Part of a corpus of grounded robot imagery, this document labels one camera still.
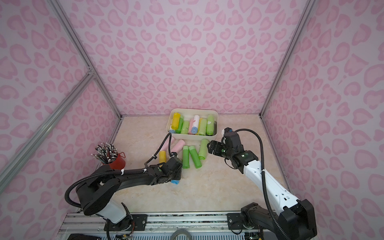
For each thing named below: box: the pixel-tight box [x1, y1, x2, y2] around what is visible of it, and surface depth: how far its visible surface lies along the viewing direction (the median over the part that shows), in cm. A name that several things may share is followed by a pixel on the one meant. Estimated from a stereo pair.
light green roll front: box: [199, 118, 207, 136], surface depth 105 cm
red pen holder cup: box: [109, 152, 126, 171], surface depth 88 cm
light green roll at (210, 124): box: [206, 114, 215, 136], surface depth 106 cm
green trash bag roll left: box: [182, 145, 190, 169], surface depth 97 cm
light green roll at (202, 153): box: [198, 138, 210, 160], surface depth 100 cm
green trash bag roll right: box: [188, 145, 203, 169], surface depth 95 cm
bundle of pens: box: [90, 142, 118, 164], surface depth 82 cm
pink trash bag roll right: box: [171, 139, 186, 154], surface depth 102 cm
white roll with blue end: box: [191, 115, 200, 134], surface depth 106 cm
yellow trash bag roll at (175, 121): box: [171, 112, 181, 130], surface depth 109 cm
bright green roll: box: [175, 115, 184, 134], surface depth 109 cm
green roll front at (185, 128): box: [181, 120, 190, 134], surface depth 109 cm
